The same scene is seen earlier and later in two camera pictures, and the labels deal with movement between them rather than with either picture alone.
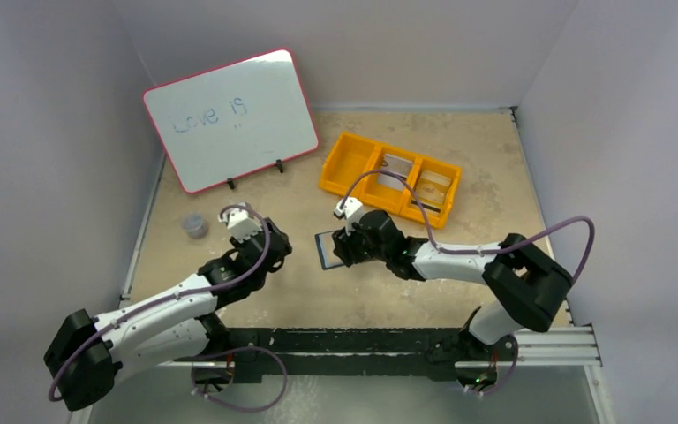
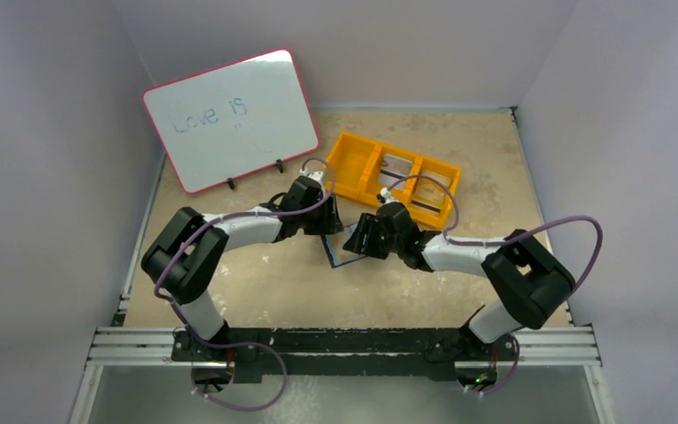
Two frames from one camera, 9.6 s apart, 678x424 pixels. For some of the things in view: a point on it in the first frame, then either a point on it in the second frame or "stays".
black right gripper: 344,246 -> 364,237
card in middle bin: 395,164 stays
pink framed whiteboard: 232,121 stays
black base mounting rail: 391,352 stays
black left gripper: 277,245 -> 327,216
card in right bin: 433,186 stays
